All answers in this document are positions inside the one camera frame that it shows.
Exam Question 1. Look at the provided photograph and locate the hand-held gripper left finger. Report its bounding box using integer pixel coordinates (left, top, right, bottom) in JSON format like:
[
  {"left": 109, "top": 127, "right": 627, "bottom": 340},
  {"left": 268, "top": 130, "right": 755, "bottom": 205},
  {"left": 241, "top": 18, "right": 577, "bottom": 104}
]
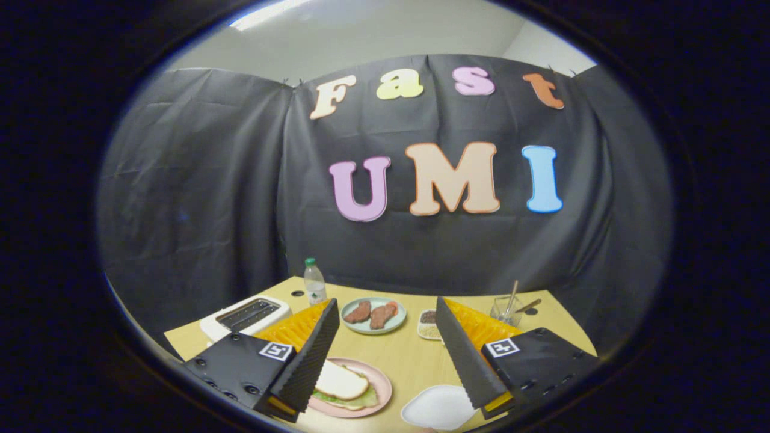
[{"left": 182, "top": 298, "right": 340, "bottom": 422}]

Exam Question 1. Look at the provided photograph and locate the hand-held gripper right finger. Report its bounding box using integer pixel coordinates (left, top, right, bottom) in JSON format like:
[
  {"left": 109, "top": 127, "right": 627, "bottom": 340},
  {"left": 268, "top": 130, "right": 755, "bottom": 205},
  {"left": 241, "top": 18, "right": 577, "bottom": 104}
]
[{"left": 435, "top": 296, "right": 601, "bottom": 422}]

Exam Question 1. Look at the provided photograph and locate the toasted bread slice brown crust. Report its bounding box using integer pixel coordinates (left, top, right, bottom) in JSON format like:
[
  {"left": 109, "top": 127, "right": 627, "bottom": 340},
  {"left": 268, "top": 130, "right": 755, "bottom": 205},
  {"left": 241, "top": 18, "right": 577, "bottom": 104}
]
[{"left": 315, "top": 360, "right": 370, "bottom": 402}]

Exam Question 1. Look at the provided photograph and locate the green lettuce leaf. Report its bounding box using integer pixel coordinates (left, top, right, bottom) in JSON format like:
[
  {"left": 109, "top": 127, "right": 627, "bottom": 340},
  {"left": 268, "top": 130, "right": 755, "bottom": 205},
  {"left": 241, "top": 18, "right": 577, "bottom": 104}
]
[{"left": 311, "top": 385, "right": 380, "bottom": 412}]

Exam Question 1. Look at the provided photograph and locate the white divided grain dish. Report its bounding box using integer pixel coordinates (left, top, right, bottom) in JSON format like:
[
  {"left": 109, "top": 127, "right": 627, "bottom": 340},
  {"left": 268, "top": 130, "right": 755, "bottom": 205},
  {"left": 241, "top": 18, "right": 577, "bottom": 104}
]
[{"left": 417, "top": 309, "right": 444, "bottom": 342}]

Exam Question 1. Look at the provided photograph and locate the pale blue oval plate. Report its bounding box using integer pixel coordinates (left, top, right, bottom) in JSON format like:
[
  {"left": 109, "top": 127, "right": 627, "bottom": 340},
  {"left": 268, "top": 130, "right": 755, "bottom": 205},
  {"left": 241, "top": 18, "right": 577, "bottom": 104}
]
[{"left": 340, "top": 297, "right": 408, "bottom": 336}]

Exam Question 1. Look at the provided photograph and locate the white plate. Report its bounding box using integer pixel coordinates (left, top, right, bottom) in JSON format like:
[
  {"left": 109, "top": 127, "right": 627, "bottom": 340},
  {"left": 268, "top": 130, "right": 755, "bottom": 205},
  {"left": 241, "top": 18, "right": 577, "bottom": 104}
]
[{"left": 401, "top": 385, "right": 479, "bottom": 432}]

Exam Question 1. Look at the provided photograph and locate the clear water bottle green cap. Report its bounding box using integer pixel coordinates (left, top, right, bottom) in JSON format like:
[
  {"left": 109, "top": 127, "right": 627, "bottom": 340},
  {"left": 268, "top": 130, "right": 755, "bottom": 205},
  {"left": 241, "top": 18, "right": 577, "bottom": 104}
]
[{"left": 303, "top": 258, "right": 329, "bottom": 307}]

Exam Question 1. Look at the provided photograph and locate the pink round plate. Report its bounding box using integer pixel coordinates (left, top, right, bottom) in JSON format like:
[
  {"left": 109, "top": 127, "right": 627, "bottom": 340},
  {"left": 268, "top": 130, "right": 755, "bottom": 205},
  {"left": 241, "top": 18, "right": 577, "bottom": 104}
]
[{"left": 307, "top": 358, "right": 393, "bottom": 419}]

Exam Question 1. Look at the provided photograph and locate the brown meat piece orange tip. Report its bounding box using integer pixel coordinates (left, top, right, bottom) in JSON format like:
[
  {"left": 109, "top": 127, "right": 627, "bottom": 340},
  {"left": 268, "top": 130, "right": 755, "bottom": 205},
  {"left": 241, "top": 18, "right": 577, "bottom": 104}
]
[{"left": 369, "top": 302, "right": 399, "bottom": 330}]

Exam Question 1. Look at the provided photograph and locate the white toaster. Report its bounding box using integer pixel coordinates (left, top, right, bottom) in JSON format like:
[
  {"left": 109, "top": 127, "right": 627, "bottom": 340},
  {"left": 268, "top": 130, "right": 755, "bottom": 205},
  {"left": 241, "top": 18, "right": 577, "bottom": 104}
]
[{"left": 199, "top": 296, "right": 293, "bottom": 345}]

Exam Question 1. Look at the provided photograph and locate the black backdrop cloth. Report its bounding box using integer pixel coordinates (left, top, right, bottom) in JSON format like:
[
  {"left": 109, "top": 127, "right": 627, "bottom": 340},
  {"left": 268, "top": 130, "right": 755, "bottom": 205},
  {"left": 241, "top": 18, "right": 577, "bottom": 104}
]
[{"left": 96, "top": 53, "right": 674, "bottom": 361}]

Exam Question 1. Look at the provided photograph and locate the ceiling light panel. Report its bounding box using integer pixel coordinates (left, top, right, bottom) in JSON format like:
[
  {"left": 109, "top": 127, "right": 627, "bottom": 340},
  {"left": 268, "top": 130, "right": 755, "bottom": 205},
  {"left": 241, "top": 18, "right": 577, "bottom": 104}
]
[{"left": 229, "top": 0, "right": 315, "bottom": 31}]

